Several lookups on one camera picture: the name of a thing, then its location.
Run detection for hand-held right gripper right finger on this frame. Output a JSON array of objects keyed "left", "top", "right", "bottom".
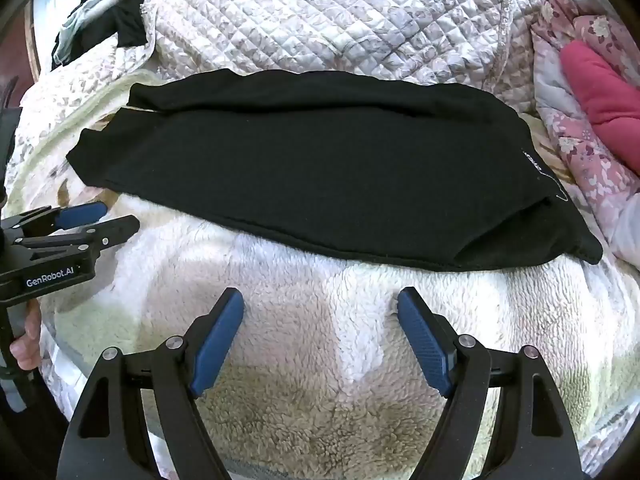
[{"left": 396, "top": 286, "right": 586, "bottom": 480}]

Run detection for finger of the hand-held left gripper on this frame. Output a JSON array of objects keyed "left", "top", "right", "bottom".
[
  {"left": 0, "top": 201, "right": 108, "bottom": 233},
  {"left": 10, "top": 215, "right": 141, "bottom": 261}
]

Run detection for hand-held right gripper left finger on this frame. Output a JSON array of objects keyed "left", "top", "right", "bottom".
[{"left": 59, "top": 287, "right": 246, "bottom": 480}]

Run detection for black pants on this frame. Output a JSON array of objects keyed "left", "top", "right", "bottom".
[{"left": 66, "top": 70, "right": 604, "bottom": 271}]

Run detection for person's left hand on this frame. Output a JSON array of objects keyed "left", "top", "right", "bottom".
[{"left": 9, "top": 305, "right": 45, "bottom": 373}]

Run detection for floral fleece blanket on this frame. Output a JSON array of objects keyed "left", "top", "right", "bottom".
[{"left": 5, "top": 72, "right": 640, "bottom": 480}]

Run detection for pile of dark clothes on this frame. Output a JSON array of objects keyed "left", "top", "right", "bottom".
[{"left": 52, "top": 0, "right": 126, "bottom": 66}]

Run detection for black garment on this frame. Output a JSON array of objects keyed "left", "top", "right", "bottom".
[{"left": 82, "top": 0, "right": 151, "bottom": 48}]

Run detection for pink floral comforter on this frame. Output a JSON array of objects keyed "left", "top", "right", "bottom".
[{"left": 530, "top": 0, "right": 640, "bottom": 271}]

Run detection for white quilted bedspread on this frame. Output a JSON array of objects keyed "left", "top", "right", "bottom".
[{"left": 10, "top": 0, "right": 566, "bottom": 161}]

